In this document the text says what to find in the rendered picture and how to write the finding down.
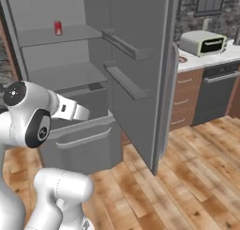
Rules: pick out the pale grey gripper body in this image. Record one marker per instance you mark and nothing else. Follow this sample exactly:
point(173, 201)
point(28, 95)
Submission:
point(80, 112)

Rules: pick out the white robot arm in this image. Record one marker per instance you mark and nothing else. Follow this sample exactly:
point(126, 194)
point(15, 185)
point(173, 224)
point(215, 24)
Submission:
point(29, 111)

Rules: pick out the grey fridge body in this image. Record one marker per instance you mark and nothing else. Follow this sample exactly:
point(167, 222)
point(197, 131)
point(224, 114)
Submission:
point(56, 68)

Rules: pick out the grey fridge door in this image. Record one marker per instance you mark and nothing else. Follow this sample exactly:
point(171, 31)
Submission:
point(137, 27)

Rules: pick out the plate with red rim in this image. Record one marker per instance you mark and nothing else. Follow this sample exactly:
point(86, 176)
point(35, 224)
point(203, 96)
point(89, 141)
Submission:
point(182, 59)

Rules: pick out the grey freezer drawer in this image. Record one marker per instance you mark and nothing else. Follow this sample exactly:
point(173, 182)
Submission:
point(84, 155)

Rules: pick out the grey door shelf bin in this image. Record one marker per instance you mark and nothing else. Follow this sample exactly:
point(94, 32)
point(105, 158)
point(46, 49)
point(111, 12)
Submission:
point(125, 82)
point(125, 44)

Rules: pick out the red drink can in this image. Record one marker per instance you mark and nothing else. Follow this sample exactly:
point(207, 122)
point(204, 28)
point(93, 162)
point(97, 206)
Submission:
point(58, 27)

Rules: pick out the brown wooden drawer cabinet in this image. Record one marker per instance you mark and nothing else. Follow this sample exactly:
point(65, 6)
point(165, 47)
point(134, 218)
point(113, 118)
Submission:
point(186, 99)

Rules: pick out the dark grey dishwasher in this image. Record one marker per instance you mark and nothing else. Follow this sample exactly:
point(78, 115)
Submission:
point(217, 93)

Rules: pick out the white toaster oven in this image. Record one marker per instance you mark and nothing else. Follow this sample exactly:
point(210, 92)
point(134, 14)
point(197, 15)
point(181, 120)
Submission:
point(200, 41)

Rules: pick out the brown wooden cupboard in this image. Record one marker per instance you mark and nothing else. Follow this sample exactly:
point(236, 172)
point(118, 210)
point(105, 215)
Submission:
point(235, 100)

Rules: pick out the dark framed window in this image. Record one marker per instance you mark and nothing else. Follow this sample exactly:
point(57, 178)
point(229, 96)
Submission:
point(210, 1)

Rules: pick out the grey metal tap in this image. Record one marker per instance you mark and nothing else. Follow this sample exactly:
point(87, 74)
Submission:
point(237, 36)

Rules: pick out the white wall socket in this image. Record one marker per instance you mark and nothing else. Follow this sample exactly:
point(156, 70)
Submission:
point(206, 22)

